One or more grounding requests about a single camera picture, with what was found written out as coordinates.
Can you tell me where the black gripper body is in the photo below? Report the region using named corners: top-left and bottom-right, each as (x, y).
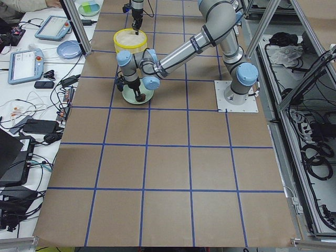
top-left (132, 9), bottom-right (143, 29)
top-left (128, 78), bottom-right (141, 97)

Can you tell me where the brown bun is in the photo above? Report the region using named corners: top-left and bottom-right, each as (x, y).
top-left (136, 93), bottom-right (146, 102)

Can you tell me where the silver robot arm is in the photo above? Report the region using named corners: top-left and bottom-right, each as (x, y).
top-left (115, 1), bottom-right (258, 106)
top-left (131, 0), bottom-right (144, 31)

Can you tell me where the pale green plate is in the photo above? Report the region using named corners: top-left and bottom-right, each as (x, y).
top-left (122, 79), bottom-right (154, 105)

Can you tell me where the blue sponge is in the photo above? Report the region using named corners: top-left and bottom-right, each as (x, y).
top-left (89, 3), bottom-right (100, 12)

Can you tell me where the green sponge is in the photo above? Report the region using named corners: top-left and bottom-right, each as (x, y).
top-left (81, 2), bottom-right (90, 12)

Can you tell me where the black power adapter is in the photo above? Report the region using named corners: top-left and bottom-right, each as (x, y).
top-left (81, 19), bottom-right (92, 26)

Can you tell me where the green glass bowl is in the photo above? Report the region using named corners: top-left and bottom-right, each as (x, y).
top-left (78, 1), bottom-right (101, 17)

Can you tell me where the blue plate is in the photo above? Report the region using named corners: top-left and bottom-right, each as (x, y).
top-left (57, 40), bottom-right (82, 59)

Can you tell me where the upper blue teach pendant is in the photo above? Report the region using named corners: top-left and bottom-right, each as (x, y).
top-left (35, 16), bottom-right (71, 41)

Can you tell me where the blue teach pendant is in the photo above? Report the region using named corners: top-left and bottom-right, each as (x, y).
top-left (35, 16), bottom-right (71, 41)
top-left (8, 48), bottom-right (44, 85)

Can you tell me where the black phone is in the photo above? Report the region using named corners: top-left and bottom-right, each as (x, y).
top-left (34, 81), bottom-right (55, 89)

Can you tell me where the black power brick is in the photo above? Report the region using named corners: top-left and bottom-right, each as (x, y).
top-left (23, 119), bottom-right (59, 134)

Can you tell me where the lower blue teach pendant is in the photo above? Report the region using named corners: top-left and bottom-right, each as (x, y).
top-left (8, 48), bottom-right (44, 85)

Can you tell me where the black laptop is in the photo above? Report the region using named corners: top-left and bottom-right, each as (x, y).
top-left (1, 130), bottom-right (35, 187)

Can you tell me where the white crumpled cloth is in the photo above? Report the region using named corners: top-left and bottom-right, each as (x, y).
top-left (270, 45), bottom-right (303, 67)

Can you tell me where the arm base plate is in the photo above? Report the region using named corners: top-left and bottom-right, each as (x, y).
top-left (214, 80), bottom-right (258, 113)

